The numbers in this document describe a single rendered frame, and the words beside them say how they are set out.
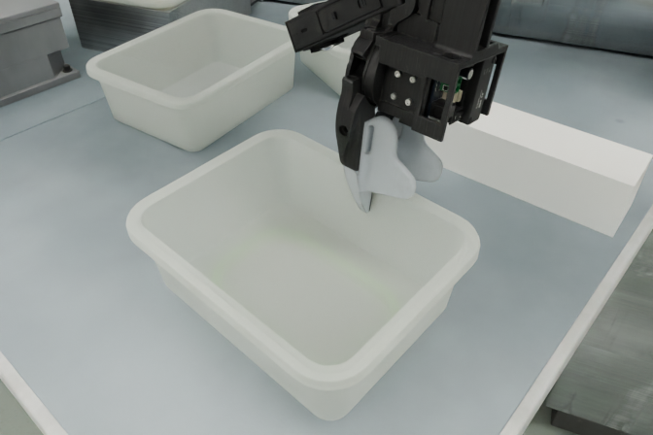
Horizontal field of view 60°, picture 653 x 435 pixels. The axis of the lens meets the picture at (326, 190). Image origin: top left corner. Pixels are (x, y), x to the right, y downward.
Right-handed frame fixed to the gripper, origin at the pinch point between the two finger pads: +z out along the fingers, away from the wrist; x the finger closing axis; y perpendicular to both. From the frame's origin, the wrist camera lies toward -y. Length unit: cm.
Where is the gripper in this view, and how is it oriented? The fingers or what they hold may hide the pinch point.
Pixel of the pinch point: (363, 191)
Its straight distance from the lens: 46.6
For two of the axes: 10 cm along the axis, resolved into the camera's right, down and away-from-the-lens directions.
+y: 7.6, 4.1, -5.0
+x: 6.4, -3.4, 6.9
